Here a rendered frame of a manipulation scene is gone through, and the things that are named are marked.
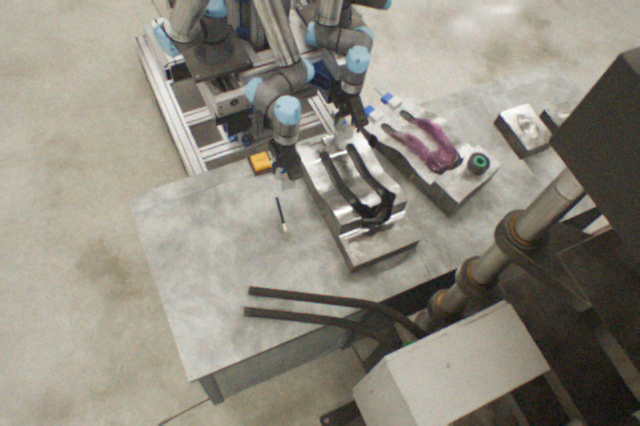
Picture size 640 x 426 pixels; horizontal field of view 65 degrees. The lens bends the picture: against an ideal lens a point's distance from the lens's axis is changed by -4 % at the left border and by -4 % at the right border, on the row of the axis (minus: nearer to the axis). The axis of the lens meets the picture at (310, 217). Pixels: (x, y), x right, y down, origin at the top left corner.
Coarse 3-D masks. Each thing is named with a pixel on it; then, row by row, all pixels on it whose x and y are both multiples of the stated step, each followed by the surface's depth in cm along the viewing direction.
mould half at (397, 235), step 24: (336, 144) 190; (360, 144) 191; (312, 168) 185; (336, 168) 186; (312, 192) 187; (336, 192) 180; (360, 192) 178; (336, 216) 171; (360, 216) 172; (336, 240) 180; (360, 240) 176; (384, 240) 177; (408, 240) 178; (360, 264) 173
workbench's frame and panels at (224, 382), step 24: (576, 216) 199; (432, 288) 210; (360, 312) 188; (408, 312) 236; (312, 336) 189; (336, 336) 210; (360, 336) 234; (240, 360) 161; (264, 360) 190; (288, 360) 211; (312, 360) 235; (216, 384) 187; (240, 384) 212
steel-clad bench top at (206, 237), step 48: (480, 96) 220; (528, 96) 223; (576, 96) 225; (480, 144) 208; (144, 192) 184; (192, 192) 186; (240, 192) 188; (288, 192) 189; (480, 192) 197; (528, 192) 199; (144, 240) 176; (192, 240) 177; (240, 240) 179; (288, 240) 180; (432, 240) 185; (480, 240) 187; (192, 288) 169; (240, 288) 171; (288, 288) 172; (336, 288) 174; (384, 288) 175; (192, 336) 162; (240, 336) 163; (288, 336) 165
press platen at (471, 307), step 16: (432, 304) 149; (448, 320) 147; (528, 384) 140; (544, 384) 140; (512, 400) 139; (528, 400) 138; (544, 400) 138; (528, 416) 136; (544, 416) 136; (560, 416) 136
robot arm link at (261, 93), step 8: (256, 80) 150; (264, 80) 153; (272, 80) 151; (280, 80) 151; (248, 88) 150; (256, 88) 149; (264, 88) 149; (272, 88) 149; (280, 88) 151; (288, 88) 152; (248, 96) 151; (256, 96) 149; (264, 96) 148; (272, 96) 148; (280, 96) 149; (256, 104) 150; (264, 104) 148; (264, 112) 150
